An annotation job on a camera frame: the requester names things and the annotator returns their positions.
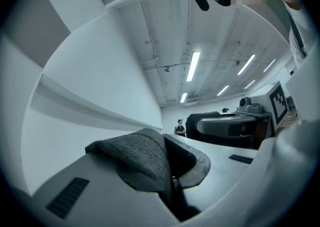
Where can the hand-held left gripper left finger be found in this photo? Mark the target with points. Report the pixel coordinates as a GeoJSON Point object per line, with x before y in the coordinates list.
{"type": "Point", "coordinates": [100, 196]}

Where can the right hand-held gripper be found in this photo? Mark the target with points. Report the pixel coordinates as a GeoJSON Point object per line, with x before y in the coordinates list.
{"type": "Point", "coordinates": [278, 103]}

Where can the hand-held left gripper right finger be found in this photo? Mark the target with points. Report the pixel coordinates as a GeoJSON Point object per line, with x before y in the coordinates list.
{"type": "Point", "coordinates": [220, 176]}

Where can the black backpack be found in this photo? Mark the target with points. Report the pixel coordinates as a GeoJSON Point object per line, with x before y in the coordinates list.
{"type": "Point", "coordinates": [140, 151]}

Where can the row of ceiling light tubes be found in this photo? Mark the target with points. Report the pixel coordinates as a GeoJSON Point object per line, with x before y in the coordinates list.
{"type": "Point", "coordinates": [193, 66]}

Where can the round ceiling sensor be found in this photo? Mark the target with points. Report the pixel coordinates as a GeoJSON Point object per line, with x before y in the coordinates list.
{"type": "Point", "coordinates": [167, 69]}

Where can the person's white shirt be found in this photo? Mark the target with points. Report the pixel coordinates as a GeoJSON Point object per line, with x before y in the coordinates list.
{"type": "Point", "coordinates": [298, 43]}

